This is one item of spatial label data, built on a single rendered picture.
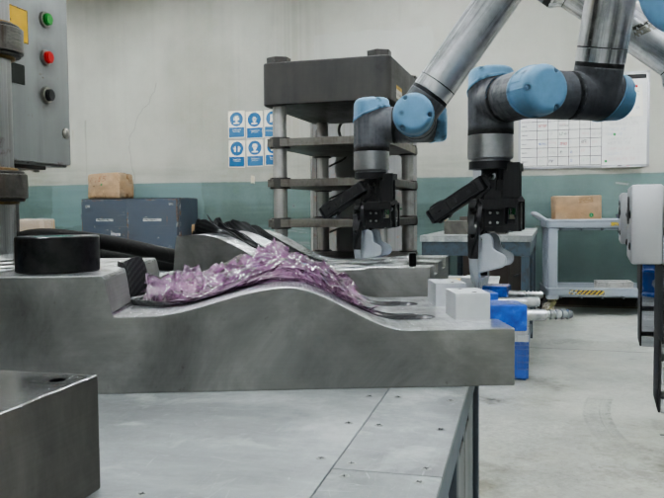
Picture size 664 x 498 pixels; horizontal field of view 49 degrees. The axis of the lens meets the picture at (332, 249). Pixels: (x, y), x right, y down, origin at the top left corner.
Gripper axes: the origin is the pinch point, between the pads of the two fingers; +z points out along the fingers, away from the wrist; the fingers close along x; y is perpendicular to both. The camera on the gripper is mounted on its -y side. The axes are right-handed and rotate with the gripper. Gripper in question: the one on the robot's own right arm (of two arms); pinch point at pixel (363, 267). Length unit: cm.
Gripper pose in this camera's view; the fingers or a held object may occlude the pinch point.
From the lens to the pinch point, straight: 156.4
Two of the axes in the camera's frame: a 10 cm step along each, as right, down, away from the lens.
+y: 9.4, 0.1, -3.5
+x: 3.5, -0.5, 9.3
